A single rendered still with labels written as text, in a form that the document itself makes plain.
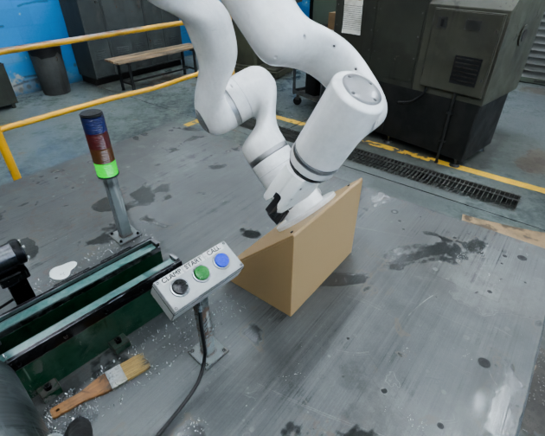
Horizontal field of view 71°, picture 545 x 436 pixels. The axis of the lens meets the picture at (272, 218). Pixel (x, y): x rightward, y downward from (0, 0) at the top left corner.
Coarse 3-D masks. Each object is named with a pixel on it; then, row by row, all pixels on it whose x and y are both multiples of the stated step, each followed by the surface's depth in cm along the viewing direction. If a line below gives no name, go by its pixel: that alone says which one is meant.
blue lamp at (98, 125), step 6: (102, 114) 103; (84, 120) 100; (90, 120) 100; (96, 120) 101; (102, 120) 102; (84, 126) 101; (90, 126) 101; (96, 126) 101; (102, 126) 103; (84, 132) 103; (90, 132) 102; (96, 132) 102; (102, 132) 103
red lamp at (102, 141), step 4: (104, 132) 104; (88, 136) 103; (92, 136) 103; (96, 136) 103; (100, 136) 103; (104, 136) 104; (108, 136) 106; (88, 140) 104; (92, 140) 103; (96, 140) 103; (100, 140) 104; (104, 140) 105; (108, 140) 106; (88, 144) 105; (92, 144) 104; (96, 144) 104; (100, 144) 104; (104, 144) 105; (108, 144) 106; (92, 148) 105; (96, 148) 105; (100, 148) 105; (104, 148) 105
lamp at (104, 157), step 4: (108, 148) 106; (92, 152) 106; (96, 152) 105; (100, 152) 105; (104, 152) 106; (108, 152) 107; (112, 152) 109; (92, 156) 107; (96, 156) 106; (100, 156) 106; (104, 156) 106; (108, 156) 107; (112, 156) 109; (96, 160) 107; (100, 160) 107; (104, 160) 107; (108, 160) 108; (112, 160) 109; (100, 164) 107
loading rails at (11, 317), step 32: (128, 256) 99; (160, 256) 104; (64, 288) 90; (96, 288) 93; (128, 288) 90; (0, 320) 82; (32, 320) 84; (64, 320) 82; (96, 320) 84; (128, 320) 91; (0, 352) 81; (32, 352) 75; (64, 352) 81; (96, 352) 88; (32, 384) 78
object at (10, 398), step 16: (0, 368) 54; (0, 384) 50; (16, 384) 53; (0, 400) 47; (16, 400) 50; (0, 416) 45; (16, 416) 47; (32, 416) 49; (0, 432) 43; (16, 432) 44; (32, 432) 46; (48, 432) 50
